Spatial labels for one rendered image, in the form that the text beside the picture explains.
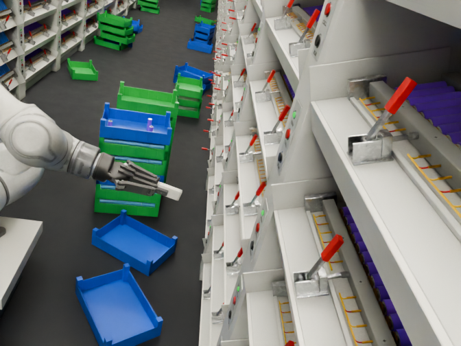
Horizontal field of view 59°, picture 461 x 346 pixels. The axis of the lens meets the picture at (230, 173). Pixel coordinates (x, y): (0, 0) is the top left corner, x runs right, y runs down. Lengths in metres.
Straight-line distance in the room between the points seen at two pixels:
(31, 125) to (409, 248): 0.76
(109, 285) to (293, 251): 1.18
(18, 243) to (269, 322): 0.99
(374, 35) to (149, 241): 1.49
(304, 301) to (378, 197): 0.20
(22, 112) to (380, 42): 0.71
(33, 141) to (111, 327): 0.84
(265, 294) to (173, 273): 1.01
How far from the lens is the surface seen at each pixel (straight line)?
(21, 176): 1.49
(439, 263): 0.33
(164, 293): 1.69
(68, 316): 1.60
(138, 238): 1.90
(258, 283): 0.78
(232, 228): 1.25
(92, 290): 1.67
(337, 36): 0.58
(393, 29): 0.60
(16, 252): 1.48
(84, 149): 1.10
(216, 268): 1.39
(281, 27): 1.09
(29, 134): 0.92
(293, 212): 0.67
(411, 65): 0.62
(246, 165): 1.19
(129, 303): 1.64
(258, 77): 1.31
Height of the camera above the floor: 1.23
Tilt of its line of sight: 29 degrees down
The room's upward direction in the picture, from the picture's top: 14 degrees clockwise
